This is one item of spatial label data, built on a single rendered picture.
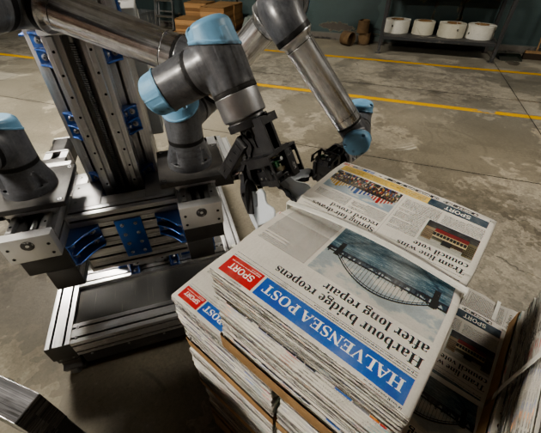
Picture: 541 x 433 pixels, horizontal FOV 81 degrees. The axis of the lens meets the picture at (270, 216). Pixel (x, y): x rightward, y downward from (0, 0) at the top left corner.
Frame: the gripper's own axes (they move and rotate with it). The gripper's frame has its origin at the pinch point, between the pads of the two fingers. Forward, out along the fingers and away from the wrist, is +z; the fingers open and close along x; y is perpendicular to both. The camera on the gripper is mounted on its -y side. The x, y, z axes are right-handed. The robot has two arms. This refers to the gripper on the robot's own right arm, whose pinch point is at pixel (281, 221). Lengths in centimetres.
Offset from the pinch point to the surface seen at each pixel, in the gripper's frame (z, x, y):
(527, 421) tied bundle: 20.7, -9.1, 36.9
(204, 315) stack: 11.5, -18.0, -12.4
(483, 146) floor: 92, 287, -39
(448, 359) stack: 31.5, 4.1, 23.1
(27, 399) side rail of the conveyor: 8, -48, -25
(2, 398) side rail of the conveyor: 6, -50, -28
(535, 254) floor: 119, 162, 10
